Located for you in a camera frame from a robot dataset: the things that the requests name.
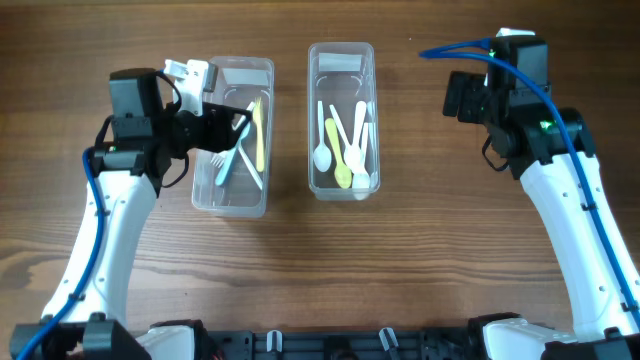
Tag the clear plastic container left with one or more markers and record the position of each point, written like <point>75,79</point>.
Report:
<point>240,80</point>

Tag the white plastic fork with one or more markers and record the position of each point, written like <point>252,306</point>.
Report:
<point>225,169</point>
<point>218,158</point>

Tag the clear plastic fork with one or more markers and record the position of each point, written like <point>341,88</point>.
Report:
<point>251,168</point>

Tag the white plastic spoon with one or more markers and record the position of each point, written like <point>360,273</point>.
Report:
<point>342,132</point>
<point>322,155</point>
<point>359,117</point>
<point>361,178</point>

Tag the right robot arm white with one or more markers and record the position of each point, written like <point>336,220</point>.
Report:
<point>555,163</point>

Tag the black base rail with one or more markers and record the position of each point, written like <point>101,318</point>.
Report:
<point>449,343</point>

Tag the clear plastic container right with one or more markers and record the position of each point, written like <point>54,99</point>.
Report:
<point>342,74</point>

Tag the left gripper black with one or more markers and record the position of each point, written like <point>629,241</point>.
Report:
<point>218,131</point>

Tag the yellow plastic spoon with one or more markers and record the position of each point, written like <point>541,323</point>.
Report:
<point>342,173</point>

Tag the clear plastic container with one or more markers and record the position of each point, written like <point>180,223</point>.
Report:
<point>342,74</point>
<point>240,80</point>

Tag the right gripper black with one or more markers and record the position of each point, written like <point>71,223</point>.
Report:
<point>472,86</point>

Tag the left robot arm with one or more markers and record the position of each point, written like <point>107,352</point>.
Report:
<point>157,116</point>

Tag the beige plastic fork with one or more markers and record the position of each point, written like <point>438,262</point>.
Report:
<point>257,117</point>

